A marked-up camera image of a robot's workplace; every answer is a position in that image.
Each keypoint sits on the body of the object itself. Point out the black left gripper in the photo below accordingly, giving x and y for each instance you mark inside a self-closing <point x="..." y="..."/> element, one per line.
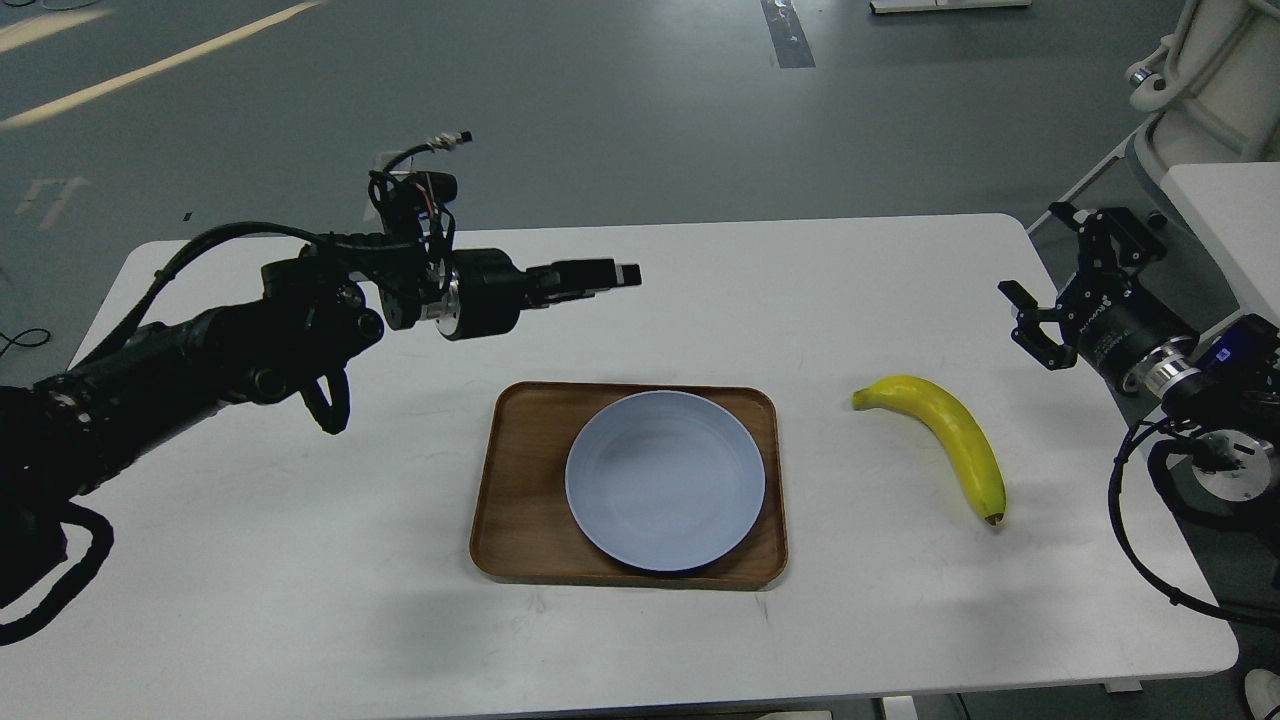
<point x="487" y="293"/>

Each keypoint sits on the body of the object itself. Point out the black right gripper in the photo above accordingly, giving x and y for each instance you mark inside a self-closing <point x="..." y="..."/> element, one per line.
<point x="1108" y="318"/>

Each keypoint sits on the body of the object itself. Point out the light blue plate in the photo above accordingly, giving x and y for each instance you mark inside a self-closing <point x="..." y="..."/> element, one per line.
<point x="665" y="481"/>

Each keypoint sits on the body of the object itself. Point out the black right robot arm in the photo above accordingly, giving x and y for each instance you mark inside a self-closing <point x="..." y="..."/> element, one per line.
<point x="1228" y="395"/>

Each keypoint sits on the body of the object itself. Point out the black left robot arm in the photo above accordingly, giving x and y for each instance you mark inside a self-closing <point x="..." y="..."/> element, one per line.
<point x="147" y="382"/>

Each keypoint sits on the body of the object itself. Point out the yellow banana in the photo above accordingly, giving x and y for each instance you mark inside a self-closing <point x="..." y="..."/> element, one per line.
<point x="967" y="447"/>

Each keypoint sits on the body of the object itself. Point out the white side table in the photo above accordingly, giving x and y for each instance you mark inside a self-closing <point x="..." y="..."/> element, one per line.
<point x="1233" y="208"/>

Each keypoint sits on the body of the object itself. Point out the white office chair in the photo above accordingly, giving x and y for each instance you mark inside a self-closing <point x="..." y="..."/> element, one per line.
<point x="1210" y="95"/>

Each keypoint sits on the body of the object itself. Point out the brown wooden tray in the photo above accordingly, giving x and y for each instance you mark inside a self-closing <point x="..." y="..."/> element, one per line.
<point x="523" y="528"/>

